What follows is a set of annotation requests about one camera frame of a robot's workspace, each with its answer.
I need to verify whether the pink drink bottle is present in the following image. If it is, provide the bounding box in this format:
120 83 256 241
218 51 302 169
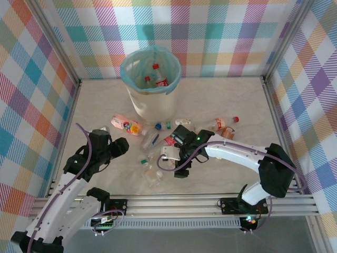
112 113 148 137

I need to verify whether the small clear bottle green cap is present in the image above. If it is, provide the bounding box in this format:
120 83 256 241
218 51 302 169
136 154 153 169

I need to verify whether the small clear bottle white cap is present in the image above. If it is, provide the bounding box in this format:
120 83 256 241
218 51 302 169
143 168 163 188

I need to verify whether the clear bottle orange-red label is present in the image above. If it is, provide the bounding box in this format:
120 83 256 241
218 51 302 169
205 115 240 132

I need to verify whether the white waste bin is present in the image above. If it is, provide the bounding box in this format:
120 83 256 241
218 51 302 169
125 86 176 125

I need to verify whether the white bin with blue liner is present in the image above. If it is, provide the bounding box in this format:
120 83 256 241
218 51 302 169
120 44 182 95

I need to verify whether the small clear bottle blue cap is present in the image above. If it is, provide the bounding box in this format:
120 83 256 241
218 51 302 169
154 121 172 131

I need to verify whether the clear bottle blue label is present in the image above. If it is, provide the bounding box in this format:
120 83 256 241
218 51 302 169
141 130 161 152

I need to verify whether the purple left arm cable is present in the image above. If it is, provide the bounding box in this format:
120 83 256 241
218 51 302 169
26 122 125 248

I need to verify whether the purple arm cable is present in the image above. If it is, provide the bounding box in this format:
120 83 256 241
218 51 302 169
26 122 125 248
157 141 308 234

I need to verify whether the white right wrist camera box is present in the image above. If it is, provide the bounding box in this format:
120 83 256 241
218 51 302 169
161 145 183 162

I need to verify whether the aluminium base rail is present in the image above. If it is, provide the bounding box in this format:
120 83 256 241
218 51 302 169
28 193 320 220

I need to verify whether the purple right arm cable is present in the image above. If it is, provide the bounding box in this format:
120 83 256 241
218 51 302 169
157 141 308 234

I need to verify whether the aluminium side rail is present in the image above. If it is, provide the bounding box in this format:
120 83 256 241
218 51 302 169
262 77 303 194
48 79 82 185

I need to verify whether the grey slotted cable duct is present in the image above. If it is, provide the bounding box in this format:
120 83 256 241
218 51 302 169
41 220 243 230

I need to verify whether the aluminium corner post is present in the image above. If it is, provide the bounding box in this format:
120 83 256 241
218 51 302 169
28 0 82 86
262 0 316 83

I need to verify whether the aluminium frame leg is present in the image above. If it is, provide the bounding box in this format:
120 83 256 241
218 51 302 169
306 215 327 253

